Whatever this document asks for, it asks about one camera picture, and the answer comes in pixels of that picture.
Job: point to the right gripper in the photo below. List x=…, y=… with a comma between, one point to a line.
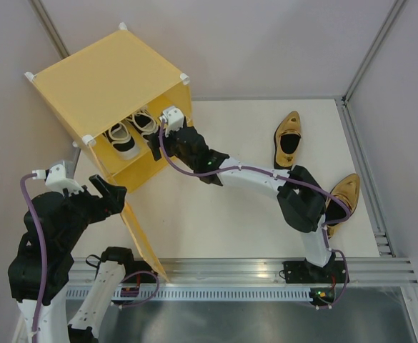
x=167, y=139

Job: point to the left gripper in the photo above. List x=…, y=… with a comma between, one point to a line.
x=113, y=194

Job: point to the black white sneaker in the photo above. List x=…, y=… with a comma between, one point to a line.
x=122, y=141
x=143, y=122

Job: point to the yellow cabinet door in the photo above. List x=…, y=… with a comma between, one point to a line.
x=141, y=241

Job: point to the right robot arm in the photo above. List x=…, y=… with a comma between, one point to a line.
x=300, y=198

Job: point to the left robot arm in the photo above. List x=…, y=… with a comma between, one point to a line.
x=39, y=274

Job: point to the yellow shoe cabinet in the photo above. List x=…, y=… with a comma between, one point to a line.
x=103, y=84

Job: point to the gold shoe far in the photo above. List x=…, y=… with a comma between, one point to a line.
x=286, y=141

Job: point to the gold shoe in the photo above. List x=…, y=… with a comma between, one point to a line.
x=347, y=192
x=286, y=141

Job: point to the gold shoe near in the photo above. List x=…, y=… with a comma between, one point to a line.
x=347, y=192

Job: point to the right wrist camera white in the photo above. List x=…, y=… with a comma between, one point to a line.
x=173, y=119

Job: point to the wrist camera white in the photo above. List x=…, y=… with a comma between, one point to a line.
x=173, y=119
x=55, y=179

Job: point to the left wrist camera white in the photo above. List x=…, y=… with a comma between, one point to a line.
x=55, y=179

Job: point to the aluminium frame rail front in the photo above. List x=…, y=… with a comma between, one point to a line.
x=363, y=272

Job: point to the aluminium frame rail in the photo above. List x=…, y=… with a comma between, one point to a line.
x=369, y=192
x=363, y=272

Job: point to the aluminium frame post left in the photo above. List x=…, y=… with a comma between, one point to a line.
x=50, y=28

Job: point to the aluminium frame post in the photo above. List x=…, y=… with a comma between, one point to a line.
x=50, y=28
x=390, y=20

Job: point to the white slotted cable duct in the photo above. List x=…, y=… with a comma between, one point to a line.
x=227, y=294

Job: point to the aluminium frame rail right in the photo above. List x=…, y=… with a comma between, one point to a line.
x=369, y=192

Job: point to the aluminium frame post right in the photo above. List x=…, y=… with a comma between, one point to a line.
x=390, y=20

